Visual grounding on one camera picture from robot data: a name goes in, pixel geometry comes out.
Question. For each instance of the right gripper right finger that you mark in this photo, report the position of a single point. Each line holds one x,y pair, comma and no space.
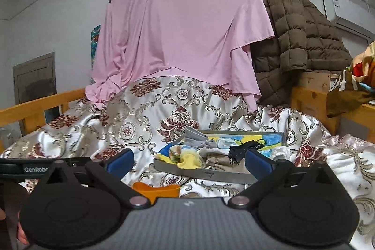
301,206

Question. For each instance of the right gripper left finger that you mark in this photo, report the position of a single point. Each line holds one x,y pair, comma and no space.
77,208

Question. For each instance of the dark navy sock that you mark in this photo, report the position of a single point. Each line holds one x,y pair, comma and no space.
237,153

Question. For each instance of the white grey cloth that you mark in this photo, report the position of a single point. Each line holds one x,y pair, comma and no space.
194,138

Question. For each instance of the person's left hand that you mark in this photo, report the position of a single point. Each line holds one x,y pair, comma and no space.
12,234

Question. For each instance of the white crumpled cloth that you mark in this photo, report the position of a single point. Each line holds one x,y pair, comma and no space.
280,152

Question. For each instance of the grey metal tray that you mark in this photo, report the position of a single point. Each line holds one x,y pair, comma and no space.
258,164

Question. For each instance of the beige sock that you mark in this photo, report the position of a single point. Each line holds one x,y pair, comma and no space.
217,159

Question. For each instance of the grey door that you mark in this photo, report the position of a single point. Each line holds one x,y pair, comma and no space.
34,79

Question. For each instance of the orange plastic cup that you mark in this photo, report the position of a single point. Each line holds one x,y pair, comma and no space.
153,193

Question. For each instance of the dark olive printed cloth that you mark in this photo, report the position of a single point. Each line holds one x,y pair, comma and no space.
347,94

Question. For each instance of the cardboard box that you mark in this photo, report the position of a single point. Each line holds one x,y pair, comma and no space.
317,81

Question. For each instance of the floral satin bedspread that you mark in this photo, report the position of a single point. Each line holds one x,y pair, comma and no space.
150,112

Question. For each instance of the yellow blue colourful cloth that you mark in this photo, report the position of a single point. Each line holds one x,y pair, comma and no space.
186,157

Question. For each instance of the colourful patchwork blanket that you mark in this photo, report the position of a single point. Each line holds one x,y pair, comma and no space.
363,67

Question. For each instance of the brown quilted jacket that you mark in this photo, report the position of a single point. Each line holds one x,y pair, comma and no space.
304,40

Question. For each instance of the white air conditioner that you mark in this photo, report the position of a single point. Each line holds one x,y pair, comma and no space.
349,16

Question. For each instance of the pink sheet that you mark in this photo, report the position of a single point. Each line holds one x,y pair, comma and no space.
208,40

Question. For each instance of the colourful poster left wall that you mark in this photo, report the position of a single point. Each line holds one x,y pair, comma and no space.
93,42

